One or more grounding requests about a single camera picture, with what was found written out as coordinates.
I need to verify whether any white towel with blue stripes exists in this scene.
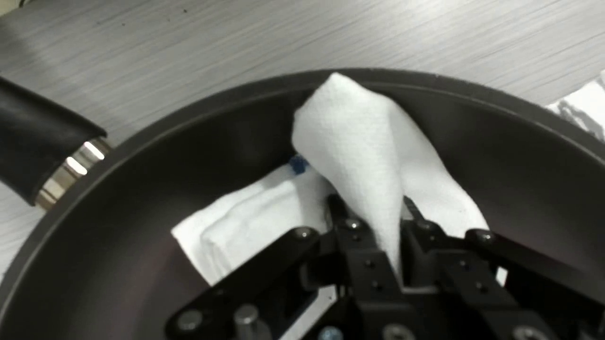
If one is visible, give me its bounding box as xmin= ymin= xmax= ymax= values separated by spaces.
xmin=169 ymin=70 xmax=511 ymax=287

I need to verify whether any black nonstick frying pan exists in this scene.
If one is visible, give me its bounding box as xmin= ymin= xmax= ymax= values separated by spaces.
xmin=0 ymin=66 xmax=605 ymax=340

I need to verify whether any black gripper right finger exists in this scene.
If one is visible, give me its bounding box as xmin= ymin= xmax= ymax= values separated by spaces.
xmin=402 ymin=194 xmax=605 ymax=340

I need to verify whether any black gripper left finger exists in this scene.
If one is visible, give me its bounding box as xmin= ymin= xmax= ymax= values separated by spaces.
xmin=163 ymin=192 xmax=404 ymax=340

